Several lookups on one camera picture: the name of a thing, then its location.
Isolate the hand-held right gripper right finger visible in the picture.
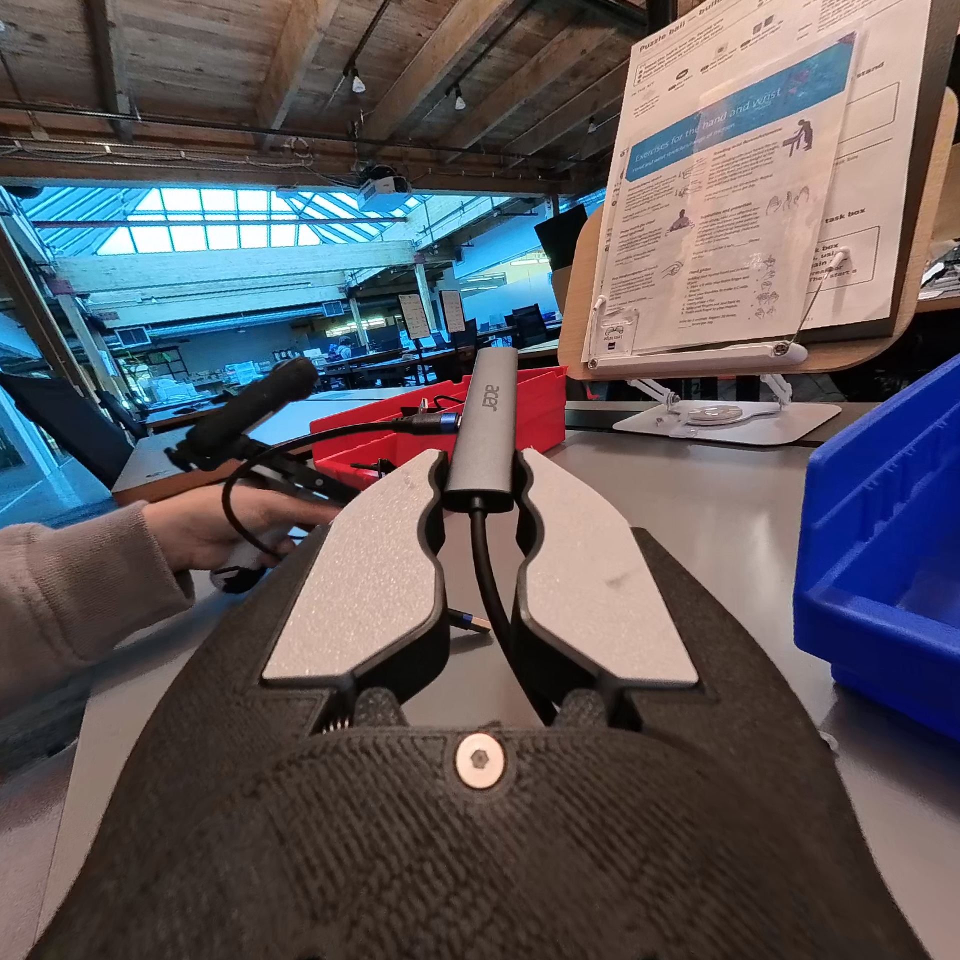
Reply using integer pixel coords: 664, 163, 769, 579
512, 447, 700, 700

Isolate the white printed instruction sheet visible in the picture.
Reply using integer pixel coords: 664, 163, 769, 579
622, 0, 933, 333

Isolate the grey usb hub with cable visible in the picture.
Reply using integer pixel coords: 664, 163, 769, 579
442, 346, 561, 725

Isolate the wooden document stand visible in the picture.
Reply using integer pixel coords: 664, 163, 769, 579
558, 0, 960, 450

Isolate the ceiling projector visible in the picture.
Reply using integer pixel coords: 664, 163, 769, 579
356, 166, 412, 214

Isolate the laminated blue-banner exercise sheet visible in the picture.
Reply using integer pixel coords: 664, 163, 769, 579
598, 18, 864, 358

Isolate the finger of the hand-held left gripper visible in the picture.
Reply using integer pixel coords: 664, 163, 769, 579
251, 446, 369, 507

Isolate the person's left hand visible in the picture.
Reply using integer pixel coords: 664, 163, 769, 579
142, 480, 346, 575

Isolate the thin black cable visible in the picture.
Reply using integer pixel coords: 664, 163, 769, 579
401, 391, 471, 420

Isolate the black blue-ringed usb cable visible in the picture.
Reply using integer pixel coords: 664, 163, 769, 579
221, 411, 461, 562

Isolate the black monitor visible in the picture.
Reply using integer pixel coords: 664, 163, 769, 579
534, 202, 591, 273

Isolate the wood-edged white table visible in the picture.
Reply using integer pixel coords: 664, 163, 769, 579
111, 386, 421, 507

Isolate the dark slanted panel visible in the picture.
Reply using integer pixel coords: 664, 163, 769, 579
0, 371, 138, 490

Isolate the person's left forearm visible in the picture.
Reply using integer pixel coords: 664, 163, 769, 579
0, 501, 198, 717

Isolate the red plastic bin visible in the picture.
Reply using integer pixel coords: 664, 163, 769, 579
309, 366, 569, 490

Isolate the grey desk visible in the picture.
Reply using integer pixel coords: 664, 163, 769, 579
0, 390, 960, 960

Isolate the black office chair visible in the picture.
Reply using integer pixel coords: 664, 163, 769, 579
504, 303, 550, 351

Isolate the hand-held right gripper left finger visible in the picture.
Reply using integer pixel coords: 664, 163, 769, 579
261, 448, 453, 697

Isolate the blue plastic bin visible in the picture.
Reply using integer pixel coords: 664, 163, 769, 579
792, 352, 960, 741

